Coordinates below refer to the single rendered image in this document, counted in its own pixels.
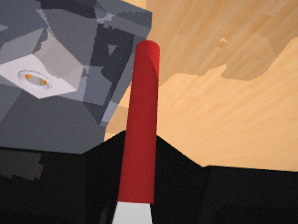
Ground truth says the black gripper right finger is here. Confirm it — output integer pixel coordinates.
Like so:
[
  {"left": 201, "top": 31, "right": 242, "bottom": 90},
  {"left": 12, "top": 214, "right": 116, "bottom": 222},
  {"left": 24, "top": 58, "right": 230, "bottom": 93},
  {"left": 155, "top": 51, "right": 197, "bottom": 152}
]
[{"left": 150, "top": 134, "right": 298, "bottom": 224}]

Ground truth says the red peg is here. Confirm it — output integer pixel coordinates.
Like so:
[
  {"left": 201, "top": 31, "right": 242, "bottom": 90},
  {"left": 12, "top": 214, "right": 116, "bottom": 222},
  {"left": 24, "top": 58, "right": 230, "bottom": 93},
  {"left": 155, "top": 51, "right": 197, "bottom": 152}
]
[{"left": 118, "top": 40, "right": 160, "bottom": 204}]

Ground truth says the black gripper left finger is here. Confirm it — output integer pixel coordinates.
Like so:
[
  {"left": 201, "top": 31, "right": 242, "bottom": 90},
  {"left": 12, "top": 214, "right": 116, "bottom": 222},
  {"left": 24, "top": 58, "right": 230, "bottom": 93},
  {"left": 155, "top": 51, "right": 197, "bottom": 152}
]
[{"left": 0, "top": 130, "right": 126, "bottom": 224}]

